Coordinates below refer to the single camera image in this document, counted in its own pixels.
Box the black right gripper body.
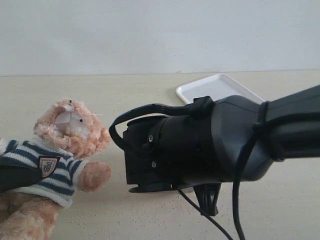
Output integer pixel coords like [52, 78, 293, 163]
[122, 116, 180, 193]

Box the pink teddy bear striped sweater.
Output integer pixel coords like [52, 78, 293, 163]
[0, 97, 113, 240]

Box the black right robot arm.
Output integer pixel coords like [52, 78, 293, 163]
[123, 86, 320, 216]

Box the white rectangular plastic tray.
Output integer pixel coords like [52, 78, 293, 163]
[175, 73, 264, 104]

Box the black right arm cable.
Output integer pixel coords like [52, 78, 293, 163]
[108, 96, 271, 240]

